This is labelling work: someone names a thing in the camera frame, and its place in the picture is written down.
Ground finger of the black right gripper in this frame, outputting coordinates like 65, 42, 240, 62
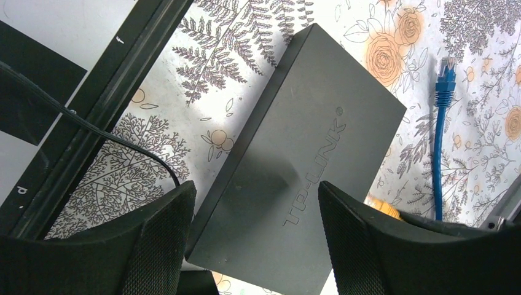
400, 176, 520, 238

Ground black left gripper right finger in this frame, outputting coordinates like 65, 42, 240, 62
318, 181, 520, 294

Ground large black network switch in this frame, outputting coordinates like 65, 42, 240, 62
186, 24, 406, 294

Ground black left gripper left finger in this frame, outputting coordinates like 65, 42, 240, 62
1, 181, 197, 294

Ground floral patterned table mat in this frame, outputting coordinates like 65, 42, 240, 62
114, 1, 520, 294

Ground black power adapter with cable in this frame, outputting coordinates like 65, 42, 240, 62
1, 61, 181, 187

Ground black white checkerboard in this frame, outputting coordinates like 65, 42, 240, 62
1, 1, 191, 240

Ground orange yellow cable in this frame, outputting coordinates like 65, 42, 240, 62
365, 194, 404, 222

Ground blue ethernet cable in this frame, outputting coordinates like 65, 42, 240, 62
431, 56, 458, 222

